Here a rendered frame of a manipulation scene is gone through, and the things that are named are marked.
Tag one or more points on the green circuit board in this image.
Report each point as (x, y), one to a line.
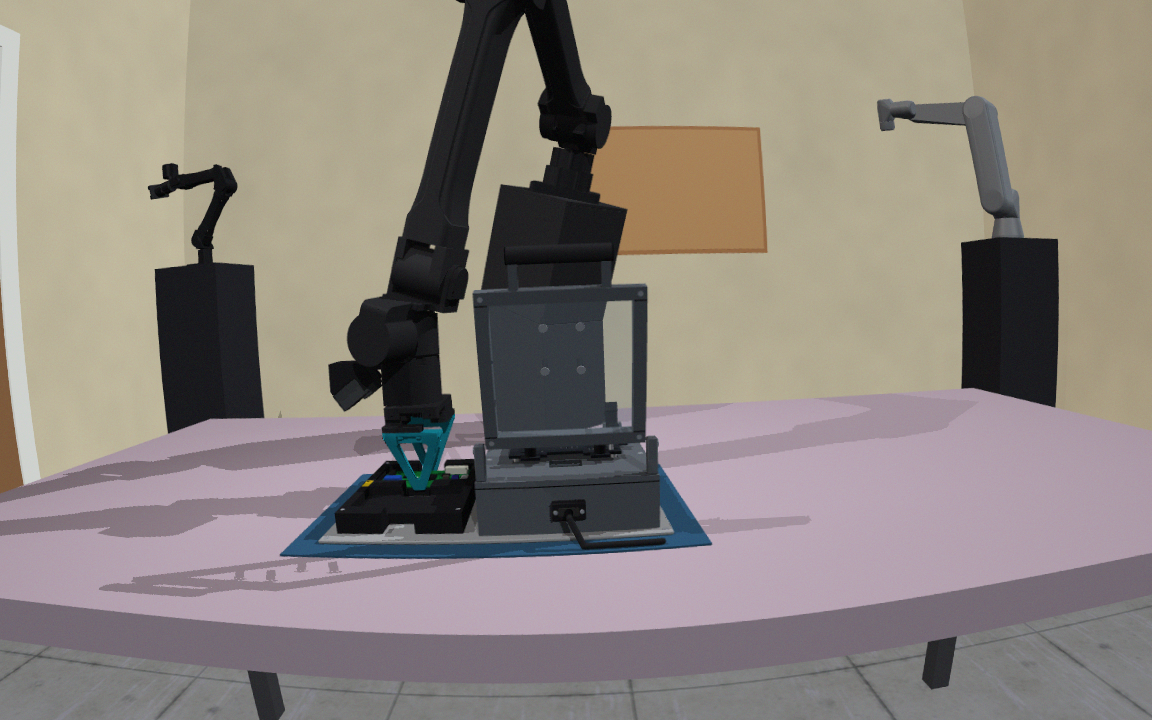
(450, 472)

